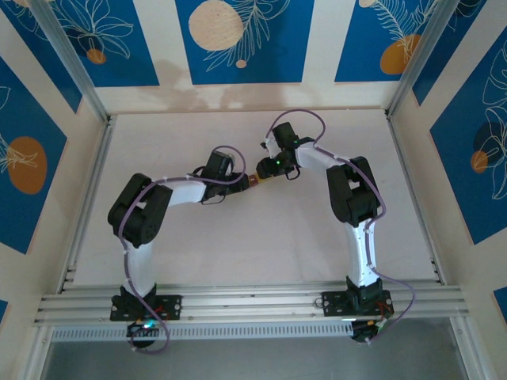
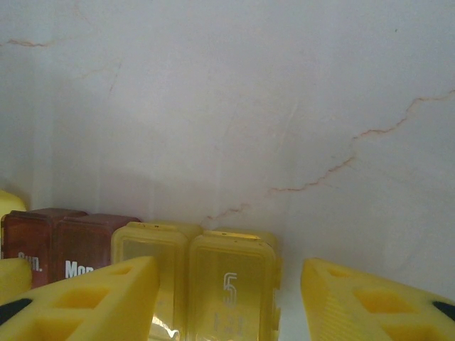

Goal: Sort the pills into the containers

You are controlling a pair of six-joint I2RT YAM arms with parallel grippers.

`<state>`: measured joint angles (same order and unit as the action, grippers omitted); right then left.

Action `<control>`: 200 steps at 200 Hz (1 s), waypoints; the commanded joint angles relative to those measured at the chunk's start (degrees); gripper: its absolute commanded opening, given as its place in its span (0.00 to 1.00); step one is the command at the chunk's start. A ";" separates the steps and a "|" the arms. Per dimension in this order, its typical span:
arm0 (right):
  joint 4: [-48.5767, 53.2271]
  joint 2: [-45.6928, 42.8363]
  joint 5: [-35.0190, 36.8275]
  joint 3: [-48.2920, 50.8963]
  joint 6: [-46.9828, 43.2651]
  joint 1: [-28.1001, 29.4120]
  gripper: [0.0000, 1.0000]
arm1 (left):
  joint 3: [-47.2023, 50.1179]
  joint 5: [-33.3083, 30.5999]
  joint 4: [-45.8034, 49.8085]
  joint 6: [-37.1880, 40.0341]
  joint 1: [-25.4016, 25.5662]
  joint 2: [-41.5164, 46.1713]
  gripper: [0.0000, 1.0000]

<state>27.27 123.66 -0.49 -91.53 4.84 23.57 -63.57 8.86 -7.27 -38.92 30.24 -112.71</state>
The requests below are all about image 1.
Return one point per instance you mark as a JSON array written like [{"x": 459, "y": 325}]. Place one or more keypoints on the reddish brown pill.
[{"x": 252, "y": 181}]

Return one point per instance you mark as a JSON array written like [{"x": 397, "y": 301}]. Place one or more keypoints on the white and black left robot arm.
[{"x": 138, "y": 269}]

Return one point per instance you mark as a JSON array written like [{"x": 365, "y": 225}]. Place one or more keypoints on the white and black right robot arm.
[{"x": 362, "y": 253}]

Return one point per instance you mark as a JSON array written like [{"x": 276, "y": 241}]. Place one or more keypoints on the aluminium cross beam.
[{"x": 253, "y": 305}]

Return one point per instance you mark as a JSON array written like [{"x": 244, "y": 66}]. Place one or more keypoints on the grey metal sheet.
[{"x": 253, "y": 362}]

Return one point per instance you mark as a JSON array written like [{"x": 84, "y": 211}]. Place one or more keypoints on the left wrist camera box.
[{"x": 231, "y": 162}]

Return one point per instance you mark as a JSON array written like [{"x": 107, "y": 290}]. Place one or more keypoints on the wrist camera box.
[
  {"x": 271, "y": 148},
  {"x": 231, "y": 162}
]

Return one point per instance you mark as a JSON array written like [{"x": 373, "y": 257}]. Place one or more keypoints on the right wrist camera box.
[{"x": 271, "y": 148}]

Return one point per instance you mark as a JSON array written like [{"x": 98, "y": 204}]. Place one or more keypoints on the blue floral wall panel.
[
  {"x": 277, "y": 59},
  {"x": 356, "y": 39},
  {"x": 501, "y": 301},
  {"x": 130, "y": 59},
  {"x": 467, "y": 178},
  {"x": 451, "y": 39},
  {"x": 31, "y": 206},
  {"x": 3, "y": 312},
  {"x": 27, "y": 23}
]

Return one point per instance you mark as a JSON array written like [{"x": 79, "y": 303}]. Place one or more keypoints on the aluminium side rail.
[
  {"x": 399, "y": 150},
  {"x": 99, "y": 166}
]

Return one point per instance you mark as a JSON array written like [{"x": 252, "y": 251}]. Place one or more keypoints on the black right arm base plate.
[{"x": 330, "y": 302}]

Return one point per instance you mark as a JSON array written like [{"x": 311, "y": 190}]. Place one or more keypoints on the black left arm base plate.
[{"x": 174, "y": 306}]

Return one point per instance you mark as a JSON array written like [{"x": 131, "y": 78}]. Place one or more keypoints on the aluminium frame post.
[
  {"x": 67, "y": 51},
  {"x": 424, "y": 55},
  {"x": 35, "y": 356},
  {"x": 465, "y": 352}
]

